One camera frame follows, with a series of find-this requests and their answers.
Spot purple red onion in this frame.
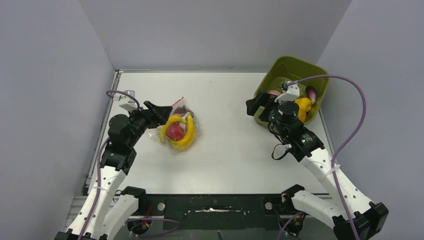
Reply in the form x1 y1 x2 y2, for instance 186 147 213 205
268 90 282 97

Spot clear zip top bag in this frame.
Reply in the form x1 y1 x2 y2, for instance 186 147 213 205
148 97 200 152

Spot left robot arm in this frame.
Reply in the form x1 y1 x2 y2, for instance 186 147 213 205
55 100 173 240

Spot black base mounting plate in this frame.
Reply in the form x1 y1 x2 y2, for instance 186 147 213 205
134 193 298 232

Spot green plastic bin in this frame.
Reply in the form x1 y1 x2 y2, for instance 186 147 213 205
253 56 330 125

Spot dark purple grapes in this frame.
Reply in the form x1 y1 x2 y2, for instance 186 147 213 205
173 105 194 116

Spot purple eggplant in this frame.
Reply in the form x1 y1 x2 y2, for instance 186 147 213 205
305 85 318 106

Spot aluminium frame rail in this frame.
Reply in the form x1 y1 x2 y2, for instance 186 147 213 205
65 196 87 226

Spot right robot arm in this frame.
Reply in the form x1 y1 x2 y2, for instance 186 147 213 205
245 92 389 240

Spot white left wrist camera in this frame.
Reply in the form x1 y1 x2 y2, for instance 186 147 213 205
112 90 140 113

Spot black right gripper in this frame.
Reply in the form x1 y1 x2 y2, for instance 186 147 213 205
246 91 288 139

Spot red apple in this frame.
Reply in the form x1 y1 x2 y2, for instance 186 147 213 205
165 123 185 142

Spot yellow banana bunch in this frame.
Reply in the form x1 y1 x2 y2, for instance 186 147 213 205
159 113 196 151

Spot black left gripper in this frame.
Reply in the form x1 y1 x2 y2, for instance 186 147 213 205
126 101 172 148

